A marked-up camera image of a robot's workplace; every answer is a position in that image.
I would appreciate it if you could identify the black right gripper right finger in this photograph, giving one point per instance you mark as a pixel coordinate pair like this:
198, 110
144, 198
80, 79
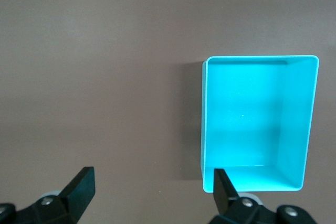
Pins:
223, 195

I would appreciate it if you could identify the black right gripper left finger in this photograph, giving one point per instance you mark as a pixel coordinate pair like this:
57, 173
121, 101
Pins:
78, 190

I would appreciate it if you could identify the turquoise plastic bin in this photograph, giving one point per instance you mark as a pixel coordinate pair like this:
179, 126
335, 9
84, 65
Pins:
249, 116

